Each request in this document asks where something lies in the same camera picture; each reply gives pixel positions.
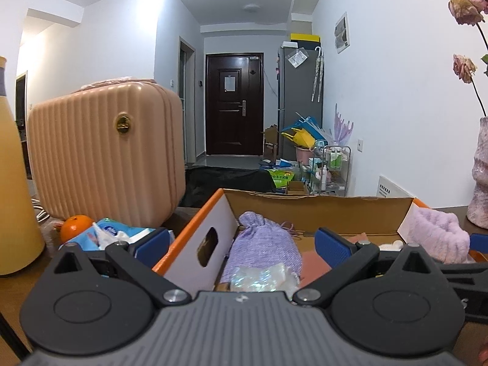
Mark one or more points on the pink bucket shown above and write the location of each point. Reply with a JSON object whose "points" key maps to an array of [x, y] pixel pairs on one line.
{"points": [[303, 154]]}

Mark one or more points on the metal rolling cart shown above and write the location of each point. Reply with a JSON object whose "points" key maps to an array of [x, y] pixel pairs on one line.
{"points": [[331, 160]]}

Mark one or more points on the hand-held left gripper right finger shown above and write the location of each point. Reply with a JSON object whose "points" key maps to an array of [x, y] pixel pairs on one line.
{"points": [[331, 249]]}

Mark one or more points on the bunch of dried roses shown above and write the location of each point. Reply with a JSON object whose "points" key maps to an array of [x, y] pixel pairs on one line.
{"points": [[465, 7]]}

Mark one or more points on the yellow and black box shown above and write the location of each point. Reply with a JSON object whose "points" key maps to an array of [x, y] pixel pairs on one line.
{"points": [[305, 38]]}

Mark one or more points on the black rod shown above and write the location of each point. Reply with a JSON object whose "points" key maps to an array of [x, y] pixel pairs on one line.
{"points": [[13, 335]]}

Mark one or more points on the black bag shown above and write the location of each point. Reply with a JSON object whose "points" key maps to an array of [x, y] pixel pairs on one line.
{"points": [[221, 183]]}

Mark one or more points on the grey interior door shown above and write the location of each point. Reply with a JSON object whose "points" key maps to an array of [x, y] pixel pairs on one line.
{"points": [[186, 103]]}

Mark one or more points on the round ceiling lamp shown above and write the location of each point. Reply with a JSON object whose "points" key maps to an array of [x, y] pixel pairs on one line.
{"points": [[252, 7]]}

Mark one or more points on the pink ribbed suitcase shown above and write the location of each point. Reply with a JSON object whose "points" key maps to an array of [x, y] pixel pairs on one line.
{"points": [[95, 160]]}

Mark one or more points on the blue flat box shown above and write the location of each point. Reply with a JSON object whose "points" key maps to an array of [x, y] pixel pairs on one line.
{"points": [[278, 164]]}

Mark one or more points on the open cardboard box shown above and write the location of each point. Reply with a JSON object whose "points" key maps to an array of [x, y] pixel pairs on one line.
{"points": [[270, 137]]}

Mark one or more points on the grey refrigerator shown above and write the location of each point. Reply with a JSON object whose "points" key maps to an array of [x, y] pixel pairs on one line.
{"points": [[297, 95]]}

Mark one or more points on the small cardboard box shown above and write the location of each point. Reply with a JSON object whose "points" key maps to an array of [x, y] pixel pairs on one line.
{"points": [[297, 187]]}

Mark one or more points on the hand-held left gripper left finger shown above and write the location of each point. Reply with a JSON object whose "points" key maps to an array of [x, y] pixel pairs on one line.
{"points": [[152, 244]]}

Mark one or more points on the dark brown entrance door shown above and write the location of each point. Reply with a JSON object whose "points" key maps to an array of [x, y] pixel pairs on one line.
{"points": [[228, 122]]}

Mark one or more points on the purple wing decoration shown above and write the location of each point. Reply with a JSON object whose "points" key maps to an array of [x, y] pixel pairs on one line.
{"points": [[341, 127]]}

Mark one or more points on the clear bag on refrigerator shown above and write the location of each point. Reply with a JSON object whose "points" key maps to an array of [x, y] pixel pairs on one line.
{"points": [[297, 58]]}

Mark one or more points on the clear plastic bag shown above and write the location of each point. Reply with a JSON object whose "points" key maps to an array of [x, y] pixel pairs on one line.
{"points": [[263, 278]]}

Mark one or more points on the blue folders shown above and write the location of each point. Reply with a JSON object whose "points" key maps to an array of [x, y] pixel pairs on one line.
{"points": [[310, 124]]}

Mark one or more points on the white folded umbrella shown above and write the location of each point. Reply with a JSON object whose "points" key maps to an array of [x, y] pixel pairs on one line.
{"points": [[321, 72], [315, 72]]}

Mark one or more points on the yellow jug with grey band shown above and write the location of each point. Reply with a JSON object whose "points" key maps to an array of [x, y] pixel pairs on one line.
{"points": [[15, 179]]}

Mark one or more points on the pink textured vase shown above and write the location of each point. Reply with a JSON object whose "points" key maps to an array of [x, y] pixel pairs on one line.
{"points": [[480, 183]]}

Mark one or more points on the purple knit pouch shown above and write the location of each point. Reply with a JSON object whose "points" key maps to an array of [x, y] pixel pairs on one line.
{"points": [[263, 244]]}

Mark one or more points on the orange fruit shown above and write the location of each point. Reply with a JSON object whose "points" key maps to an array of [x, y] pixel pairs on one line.
{"points": [[76, 227]]}

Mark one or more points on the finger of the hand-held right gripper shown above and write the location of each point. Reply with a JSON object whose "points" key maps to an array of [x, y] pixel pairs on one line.
{"points": [[469, 274], [479, 243]]}

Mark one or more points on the cardboard box with orange trim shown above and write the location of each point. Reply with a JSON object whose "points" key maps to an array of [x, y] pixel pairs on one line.
{"points": [[324, 209]]}

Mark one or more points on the green printed bag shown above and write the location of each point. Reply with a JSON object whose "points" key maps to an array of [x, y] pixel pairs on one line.
{"points": [[282, 177]]}

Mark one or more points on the yellow bag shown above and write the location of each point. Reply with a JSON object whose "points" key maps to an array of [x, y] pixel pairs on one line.
{"points": [[303, 137]]}

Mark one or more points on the pink fluffy cloth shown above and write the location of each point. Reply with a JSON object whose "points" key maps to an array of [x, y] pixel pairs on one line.
{"points": [[438, 232]]}

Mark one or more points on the blue wet wipes pack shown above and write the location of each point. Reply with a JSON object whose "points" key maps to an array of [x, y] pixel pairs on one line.
{"points": [[114, 232]]}

